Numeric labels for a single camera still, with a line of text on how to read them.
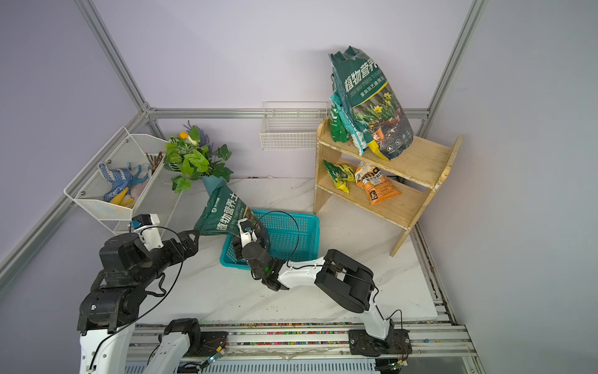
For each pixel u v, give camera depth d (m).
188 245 0.57
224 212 0.78
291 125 0.98
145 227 0.53
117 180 0.72
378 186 0.83
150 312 0.42
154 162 0.84
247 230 0.69
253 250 0.63
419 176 0.64
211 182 0.95
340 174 0.84
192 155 0.79
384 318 0.58
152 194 0.76
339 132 0.70
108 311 0.40
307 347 0.73
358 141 0.67
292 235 1.00
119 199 0.71
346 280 0.49
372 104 0.62
